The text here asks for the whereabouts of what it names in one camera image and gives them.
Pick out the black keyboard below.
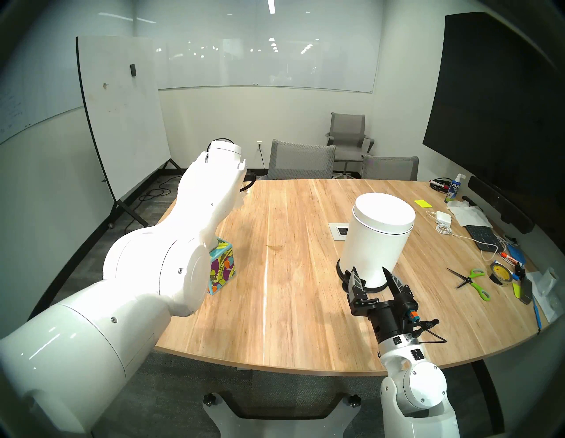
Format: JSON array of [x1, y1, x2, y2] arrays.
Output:
[[465, 225, 504, 253]]

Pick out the wall glass whiteboard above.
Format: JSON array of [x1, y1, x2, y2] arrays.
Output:
[[132, 0, 384, 94]]

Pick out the black and yellow box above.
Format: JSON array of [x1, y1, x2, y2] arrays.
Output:
[[512, 278, 535, 305]]

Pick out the crumpled white paper towel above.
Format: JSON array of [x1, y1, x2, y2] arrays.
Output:
[[447, 200, 493, 228]]

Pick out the clear tape roll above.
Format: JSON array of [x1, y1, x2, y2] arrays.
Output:
[[487, 261, 515, 285]]

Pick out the green handled scissors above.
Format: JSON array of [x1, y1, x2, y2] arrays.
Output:
[[446, 267, 492, 302]]

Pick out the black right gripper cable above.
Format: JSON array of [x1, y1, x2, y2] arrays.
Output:
[[413, 319, 448, 344]]

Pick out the rolling whiteboard on stand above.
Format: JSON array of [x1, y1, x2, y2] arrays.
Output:
[[76, 36, 192, 230]]

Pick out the grey mesh office chair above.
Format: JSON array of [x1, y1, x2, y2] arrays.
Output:
[[267, 140, 337, 181], [361, 155, 419, 181]]

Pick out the white power adapter with cable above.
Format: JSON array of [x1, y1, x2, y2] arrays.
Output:
[[426, 209, 500, 257]]

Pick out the colourful patterned tissue box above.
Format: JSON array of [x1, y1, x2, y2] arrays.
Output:
[[207, 238, 236, 295]]

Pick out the white pedal trash can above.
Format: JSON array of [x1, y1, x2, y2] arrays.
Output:
[[336, 193, 416, 294]]

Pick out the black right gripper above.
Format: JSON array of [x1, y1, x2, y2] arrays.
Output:
[[347, 266, 416, 345]]

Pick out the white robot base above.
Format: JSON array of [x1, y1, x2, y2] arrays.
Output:
[[202, 391, 362, 438]]

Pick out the black video bar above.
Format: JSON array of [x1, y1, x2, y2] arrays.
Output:
[[468, 176, 535, 234]]

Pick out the black cable on floor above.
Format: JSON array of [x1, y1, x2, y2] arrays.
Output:
[[139, 176, 182, 203]]

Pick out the grey office chair with armrests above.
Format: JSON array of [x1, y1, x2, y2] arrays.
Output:
[[325, 113, 375, 179]]

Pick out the side wall whiteboard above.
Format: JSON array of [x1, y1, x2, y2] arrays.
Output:
[[0, 44, 87, 146]]

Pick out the whiteboard cleaner spray bottle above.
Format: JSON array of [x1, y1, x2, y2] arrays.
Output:
[[445, 173, 466, 204]]

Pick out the white plastic cup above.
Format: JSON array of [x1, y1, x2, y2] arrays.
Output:
[[541, 267, 560, 296]]

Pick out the large black TV screen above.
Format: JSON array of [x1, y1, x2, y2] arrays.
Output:
[[422, 12, 565, 230]]

